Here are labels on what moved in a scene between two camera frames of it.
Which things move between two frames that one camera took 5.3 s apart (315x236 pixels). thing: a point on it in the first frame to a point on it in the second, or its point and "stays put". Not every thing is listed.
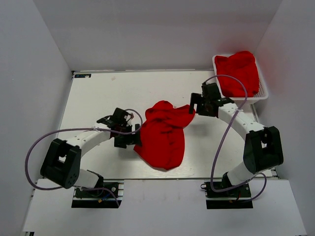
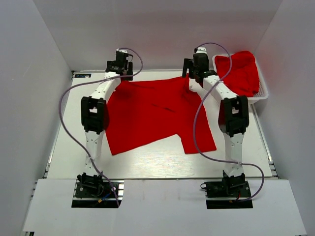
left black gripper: x=134 y=138 to x=129 y=69
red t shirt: x=162 y=134 to x=141 y=113
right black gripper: x=195 y=99 to x=188 y=64
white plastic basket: x=263 y=93 stays put
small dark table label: x=82 y=75 stays put
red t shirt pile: x=241 y=66 stays put
